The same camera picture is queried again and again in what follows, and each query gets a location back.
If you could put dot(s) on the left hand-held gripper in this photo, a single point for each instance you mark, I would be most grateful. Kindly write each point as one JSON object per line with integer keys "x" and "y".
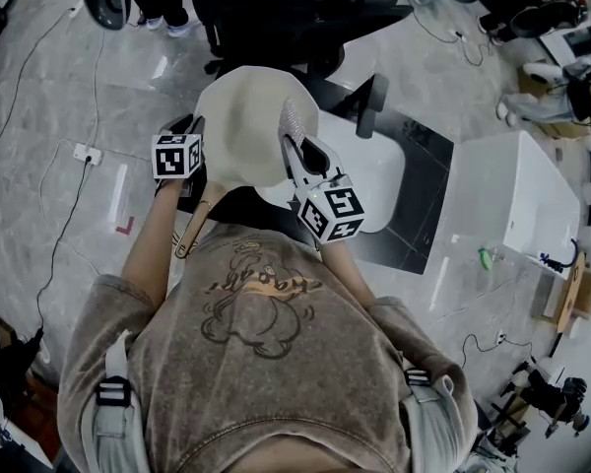
{"x": 170, "y": 158}

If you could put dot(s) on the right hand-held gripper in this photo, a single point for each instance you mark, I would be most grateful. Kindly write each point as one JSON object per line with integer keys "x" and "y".
{"x": 335, "y": 215}

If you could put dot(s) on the person's left forearm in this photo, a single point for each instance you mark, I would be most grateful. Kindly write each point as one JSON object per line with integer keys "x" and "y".
{"x": 150, "y": 249}

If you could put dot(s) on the person's right forearm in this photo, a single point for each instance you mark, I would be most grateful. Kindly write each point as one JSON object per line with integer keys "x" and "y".
{"x": 345, "y": 274}

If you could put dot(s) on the white square socket box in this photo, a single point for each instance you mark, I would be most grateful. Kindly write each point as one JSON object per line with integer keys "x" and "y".
{"x": 87, "y": 152}

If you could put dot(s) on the black sink cabinet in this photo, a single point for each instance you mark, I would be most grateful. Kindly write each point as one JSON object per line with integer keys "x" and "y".
{"x": 423, "y": 190}

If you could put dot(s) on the red tape corner mark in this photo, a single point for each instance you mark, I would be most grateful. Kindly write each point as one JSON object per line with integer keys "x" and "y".
{"x": 124, "y": 232}

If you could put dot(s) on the black office chair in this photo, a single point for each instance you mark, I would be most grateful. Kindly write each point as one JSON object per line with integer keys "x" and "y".
{"x": 300, "y": 8}

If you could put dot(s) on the long white power strip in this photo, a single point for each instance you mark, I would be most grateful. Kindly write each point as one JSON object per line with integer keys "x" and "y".
{"x": 76, "y": 8}

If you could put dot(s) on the small white power strip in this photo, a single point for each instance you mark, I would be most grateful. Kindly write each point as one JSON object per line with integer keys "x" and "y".
{"x": 459, "y": 36}

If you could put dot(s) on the green bottle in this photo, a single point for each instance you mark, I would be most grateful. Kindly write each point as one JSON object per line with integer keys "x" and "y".
{"x": 485, "y": 258}

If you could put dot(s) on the brown graphic T-shirt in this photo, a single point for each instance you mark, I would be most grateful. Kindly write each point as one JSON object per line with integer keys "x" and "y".
{"x": 256, "y": 362}

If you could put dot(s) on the white rectangular cabinet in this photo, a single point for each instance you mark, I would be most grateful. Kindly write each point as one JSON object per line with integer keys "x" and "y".
{"x": 522, "y": 190}

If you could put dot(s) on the black curved tube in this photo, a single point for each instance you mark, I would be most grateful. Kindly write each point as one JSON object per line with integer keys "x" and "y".
{"x": 566, "y": 265}

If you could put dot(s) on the round wooden board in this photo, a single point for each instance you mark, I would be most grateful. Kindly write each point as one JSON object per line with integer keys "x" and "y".
{"x": 571, "y": 293}

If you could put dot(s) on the person's neck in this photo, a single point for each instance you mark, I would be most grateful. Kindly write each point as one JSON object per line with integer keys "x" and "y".
{"x": 315, "y": 461}

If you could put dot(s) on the small cardboard box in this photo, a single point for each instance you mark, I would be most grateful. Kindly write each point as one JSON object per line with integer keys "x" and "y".
{"x": 587, "y": 293}

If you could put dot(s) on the reddish brown wooden furniture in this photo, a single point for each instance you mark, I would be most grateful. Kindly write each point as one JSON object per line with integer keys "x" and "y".
{"x": 34, "y": 412}

